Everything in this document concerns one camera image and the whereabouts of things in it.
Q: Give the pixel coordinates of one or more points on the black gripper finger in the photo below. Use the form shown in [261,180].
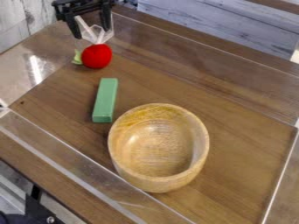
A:
[72,24]
[105,16]

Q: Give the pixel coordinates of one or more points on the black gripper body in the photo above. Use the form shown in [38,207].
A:
[77,7]

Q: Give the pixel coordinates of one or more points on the red plush apple green leaf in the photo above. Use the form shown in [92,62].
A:
[93,57]

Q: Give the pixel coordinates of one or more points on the green rectangular block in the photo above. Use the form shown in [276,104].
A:
[105,101]

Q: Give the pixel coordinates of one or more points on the wooden bowl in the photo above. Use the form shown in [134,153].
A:
[157,144]

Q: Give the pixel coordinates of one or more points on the black clamp under table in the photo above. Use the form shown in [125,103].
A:
[36,214]

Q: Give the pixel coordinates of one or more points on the clear acrylic front barrier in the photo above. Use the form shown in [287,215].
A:
[57,148]

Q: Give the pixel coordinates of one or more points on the clear acrylic corner bracket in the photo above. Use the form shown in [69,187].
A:
[93,33]

